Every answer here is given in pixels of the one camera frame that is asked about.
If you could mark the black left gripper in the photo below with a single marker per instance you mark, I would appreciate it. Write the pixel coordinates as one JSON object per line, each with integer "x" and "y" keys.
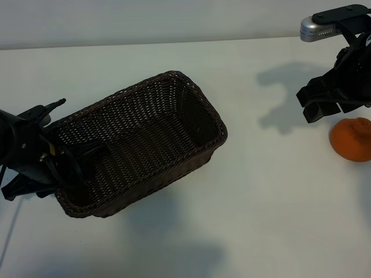
{"x": 29, "y": 156}

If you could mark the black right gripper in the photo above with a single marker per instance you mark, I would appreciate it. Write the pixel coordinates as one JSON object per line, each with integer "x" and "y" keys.
{"x": 345, "y": 76}

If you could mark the orange fruit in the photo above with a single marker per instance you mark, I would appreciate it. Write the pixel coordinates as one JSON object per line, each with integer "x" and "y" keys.
{"x": 350, "y": 142}

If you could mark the dark brown woven basket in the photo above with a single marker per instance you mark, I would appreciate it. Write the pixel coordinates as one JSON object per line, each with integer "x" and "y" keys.
{"x": 139, "y": 139}

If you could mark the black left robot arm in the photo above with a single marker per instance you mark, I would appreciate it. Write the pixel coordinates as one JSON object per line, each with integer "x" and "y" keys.
{"x": 4, "y": 136}

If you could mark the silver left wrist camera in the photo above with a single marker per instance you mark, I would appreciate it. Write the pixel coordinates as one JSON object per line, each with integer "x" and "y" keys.
{"x": 47, "y": 120}

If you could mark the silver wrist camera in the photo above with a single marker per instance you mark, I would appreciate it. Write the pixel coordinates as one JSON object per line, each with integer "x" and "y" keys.
{"x": 314, "y": 28}
{"x": 47, "y": 120}

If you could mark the black left camera bracket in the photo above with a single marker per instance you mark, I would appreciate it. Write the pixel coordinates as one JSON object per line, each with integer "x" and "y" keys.
{"x": 32, "y": 113}

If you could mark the black camera bracket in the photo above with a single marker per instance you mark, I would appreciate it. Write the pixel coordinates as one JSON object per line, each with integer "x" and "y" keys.
{"x": 342, "y": 13}
{"x": 32, "y": 113}

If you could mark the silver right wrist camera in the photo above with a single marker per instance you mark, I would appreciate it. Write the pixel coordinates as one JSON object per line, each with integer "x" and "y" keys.
{"x": 314, "y": 28}

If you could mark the black right camera bracket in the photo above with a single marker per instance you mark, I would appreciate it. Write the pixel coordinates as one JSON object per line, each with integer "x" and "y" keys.
{"x": 342, "y": 13}

